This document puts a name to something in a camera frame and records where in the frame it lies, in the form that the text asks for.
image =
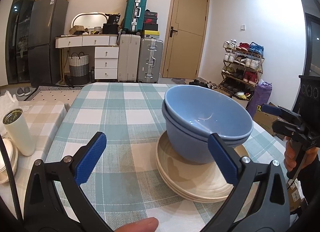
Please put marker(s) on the shoe rack with shoes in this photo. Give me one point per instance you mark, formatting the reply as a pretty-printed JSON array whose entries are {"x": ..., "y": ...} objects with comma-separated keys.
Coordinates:
[{"x": 242, "y": 68}]

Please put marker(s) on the cream plate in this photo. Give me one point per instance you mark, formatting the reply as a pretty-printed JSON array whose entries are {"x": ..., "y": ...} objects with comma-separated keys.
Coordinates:
[
  {"x": 192, "y": 198},
  {"x": 202, "y": 181},
  {"x": 165, "y": 152}
]

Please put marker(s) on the teal suitcase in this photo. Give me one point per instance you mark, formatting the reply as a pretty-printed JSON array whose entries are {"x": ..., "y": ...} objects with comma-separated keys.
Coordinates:
[{"x": 134, "y": 16}]

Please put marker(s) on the black refrigerator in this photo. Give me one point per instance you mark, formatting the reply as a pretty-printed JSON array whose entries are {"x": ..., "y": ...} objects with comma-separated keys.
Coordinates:
[{"x": 47, "y": 22}]

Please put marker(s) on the dark blue bowl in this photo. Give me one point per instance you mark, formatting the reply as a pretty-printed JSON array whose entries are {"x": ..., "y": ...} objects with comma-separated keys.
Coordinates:
[
  {"x": 178, "y": 127},
  {"x": 191, "y": 149}
]

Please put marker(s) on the cardboard box with cat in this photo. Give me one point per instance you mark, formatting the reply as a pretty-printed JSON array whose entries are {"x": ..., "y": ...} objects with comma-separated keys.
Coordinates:
[{"x": 265, "y": 120}]

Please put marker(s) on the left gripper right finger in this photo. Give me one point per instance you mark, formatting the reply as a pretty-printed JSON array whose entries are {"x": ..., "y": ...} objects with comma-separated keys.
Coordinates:
[{"x": 269, "y": 210}]

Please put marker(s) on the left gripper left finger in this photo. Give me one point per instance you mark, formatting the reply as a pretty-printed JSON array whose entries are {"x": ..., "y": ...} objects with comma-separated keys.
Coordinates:
[{"x": 54, "y": 200}]

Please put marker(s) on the white dresser desk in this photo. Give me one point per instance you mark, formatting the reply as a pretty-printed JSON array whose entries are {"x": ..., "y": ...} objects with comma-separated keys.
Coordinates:
[{"x": 102, "y": 50}]

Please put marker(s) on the silver suitcase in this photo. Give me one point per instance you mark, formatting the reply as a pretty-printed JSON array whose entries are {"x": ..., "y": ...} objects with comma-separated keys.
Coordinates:
[{"x": 149, "y": 62}]

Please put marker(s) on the woven laundry basket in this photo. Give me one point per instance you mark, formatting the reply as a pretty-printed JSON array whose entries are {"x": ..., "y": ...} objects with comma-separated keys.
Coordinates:
[{"x": 79, "y": 68}]

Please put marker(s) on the light blue bowl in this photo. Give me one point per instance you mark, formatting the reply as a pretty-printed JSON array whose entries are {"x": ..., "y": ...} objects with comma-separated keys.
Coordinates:
[{"x": 204, "y": 111}]

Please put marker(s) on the oval mirror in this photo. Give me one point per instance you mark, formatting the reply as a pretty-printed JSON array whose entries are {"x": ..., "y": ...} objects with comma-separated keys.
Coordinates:
[{"x": 90, "y": 20}]

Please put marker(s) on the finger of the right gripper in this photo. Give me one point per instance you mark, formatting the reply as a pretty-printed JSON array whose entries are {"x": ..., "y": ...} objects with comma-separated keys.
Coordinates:
[
  {"x": 295, "y": 131},
  {"x": 279, "y": 111}
]

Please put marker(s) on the beige suitcase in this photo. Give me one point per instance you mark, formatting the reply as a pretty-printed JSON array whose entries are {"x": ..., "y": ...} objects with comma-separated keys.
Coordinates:
[{"x": 128, "y": 57}]

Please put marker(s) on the purple bag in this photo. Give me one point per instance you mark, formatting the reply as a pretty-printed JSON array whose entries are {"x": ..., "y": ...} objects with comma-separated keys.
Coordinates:
[{"x": 261, "y": 96}]

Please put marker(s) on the left hand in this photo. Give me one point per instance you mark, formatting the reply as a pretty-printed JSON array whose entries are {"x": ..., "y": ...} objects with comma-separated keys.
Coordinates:
[{"x": 145, "y": 225}]

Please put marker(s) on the grey slippers pair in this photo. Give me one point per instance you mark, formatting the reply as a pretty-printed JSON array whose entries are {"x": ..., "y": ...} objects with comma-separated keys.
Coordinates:
[{"x": 23, "y": 91}]

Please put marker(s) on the wooden door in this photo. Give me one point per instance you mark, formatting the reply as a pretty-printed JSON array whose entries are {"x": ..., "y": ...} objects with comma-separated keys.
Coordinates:
[{"x": 184, "y": 39}]

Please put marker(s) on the teal plaid tablecloth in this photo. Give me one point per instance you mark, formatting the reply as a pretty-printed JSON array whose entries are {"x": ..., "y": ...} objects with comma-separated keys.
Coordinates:
[{"x": 125, "y": 185}]

